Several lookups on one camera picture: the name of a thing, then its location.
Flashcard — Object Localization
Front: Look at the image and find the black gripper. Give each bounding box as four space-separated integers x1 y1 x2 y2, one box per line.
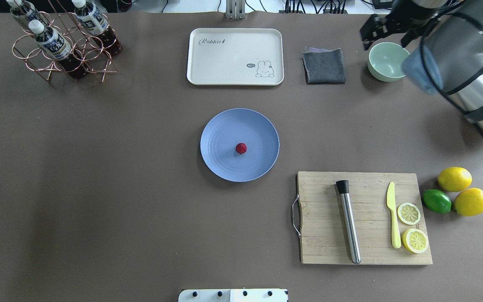
360 0 451 50

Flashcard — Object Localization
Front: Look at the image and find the red strawberry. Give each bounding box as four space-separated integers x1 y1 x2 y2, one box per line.
235 143 247 154

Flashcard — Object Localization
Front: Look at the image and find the blue round plate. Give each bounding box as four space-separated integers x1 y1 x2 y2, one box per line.
200 108 280 183

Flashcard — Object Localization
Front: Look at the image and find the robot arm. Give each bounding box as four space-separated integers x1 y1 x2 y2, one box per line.
360 0 483 138

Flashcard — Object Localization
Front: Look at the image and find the green bowl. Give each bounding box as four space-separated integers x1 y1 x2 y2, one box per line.
368 42 410 82

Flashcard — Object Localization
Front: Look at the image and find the grey folded cloth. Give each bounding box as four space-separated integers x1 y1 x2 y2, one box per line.
302 47 346 84

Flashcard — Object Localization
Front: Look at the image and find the upper yellow lemon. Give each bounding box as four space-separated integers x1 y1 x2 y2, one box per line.
437 167 472 192

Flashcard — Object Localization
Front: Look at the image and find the yellow lemon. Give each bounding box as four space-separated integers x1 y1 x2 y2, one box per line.
454 188 483 216
437 167 472 192

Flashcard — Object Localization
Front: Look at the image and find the steel muddler black tip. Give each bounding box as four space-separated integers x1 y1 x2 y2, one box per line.
336 180 362 264

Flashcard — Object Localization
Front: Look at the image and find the cream rabbit tray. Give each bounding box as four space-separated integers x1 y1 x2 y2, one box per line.
186 28 284 86

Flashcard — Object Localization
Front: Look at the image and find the green lime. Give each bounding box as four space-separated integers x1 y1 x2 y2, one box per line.
422 189 452 213

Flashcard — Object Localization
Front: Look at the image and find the lower yellow lemon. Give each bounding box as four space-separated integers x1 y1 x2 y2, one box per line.
454 188 483 216

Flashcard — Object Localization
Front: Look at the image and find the upper lemon slice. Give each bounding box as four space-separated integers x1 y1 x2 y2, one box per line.
397 203 421 225

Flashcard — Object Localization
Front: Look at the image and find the yellow plastic knife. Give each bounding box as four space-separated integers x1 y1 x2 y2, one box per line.
386 181 401 249

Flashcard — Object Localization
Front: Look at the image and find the lower lemon half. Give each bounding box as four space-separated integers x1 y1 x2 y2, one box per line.
401 228 428 253

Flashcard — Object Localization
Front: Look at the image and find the wooden cutting board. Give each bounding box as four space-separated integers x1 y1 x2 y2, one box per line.
296 171 432 266

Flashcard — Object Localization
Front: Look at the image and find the back right drink bottle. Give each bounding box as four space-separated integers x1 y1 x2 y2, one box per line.
72 0 122 56

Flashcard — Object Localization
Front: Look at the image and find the drink bottle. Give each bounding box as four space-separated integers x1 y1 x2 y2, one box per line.
72 0 122 56
28 20 88 80
6 0 49 32

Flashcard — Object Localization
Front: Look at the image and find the front drink bottle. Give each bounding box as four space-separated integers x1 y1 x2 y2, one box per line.
28 20 88 80

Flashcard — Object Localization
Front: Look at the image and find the back left drink bottle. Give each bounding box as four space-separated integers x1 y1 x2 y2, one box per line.
6 0 49 32

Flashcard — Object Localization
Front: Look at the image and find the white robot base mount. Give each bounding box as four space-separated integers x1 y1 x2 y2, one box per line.
178 288 289 302

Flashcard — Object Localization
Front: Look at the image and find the copper wire bottle rack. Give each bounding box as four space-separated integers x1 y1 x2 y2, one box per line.
12 0 117 82

